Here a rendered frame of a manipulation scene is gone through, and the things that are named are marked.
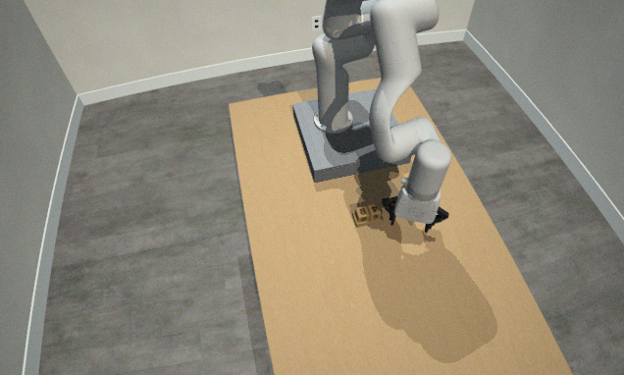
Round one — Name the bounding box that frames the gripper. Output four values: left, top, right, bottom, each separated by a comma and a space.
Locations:
382, 184, 449, 233

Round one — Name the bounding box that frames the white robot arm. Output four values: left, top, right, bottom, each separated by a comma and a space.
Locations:
312, 0, 451, 202

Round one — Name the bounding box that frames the tan cube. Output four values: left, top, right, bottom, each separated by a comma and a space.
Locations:
355, 206, 370, 223
367, 203, 382, 220

